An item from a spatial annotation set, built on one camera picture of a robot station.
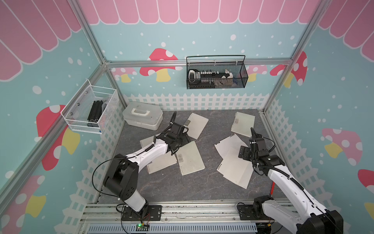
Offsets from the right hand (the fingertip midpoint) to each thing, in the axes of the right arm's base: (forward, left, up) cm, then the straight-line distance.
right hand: (247, 151), depth 84 cm
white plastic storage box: (+29, +65, +1) cm, 71 cm away
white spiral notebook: (0, +50, -11) cm, 51 cm away
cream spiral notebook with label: (+31, -8, -12) cm, 35 cm away
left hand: (+7, +36, -1) cm, 37 cm away
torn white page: (+10, +6, -14) cm, 18 cm away
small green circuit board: (-35, +58, -14) cm, 69 cm away
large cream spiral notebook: (+31, +29, -12) cm, 44 cm away
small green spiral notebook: (+2, +34, -12) cm, 36 cm away
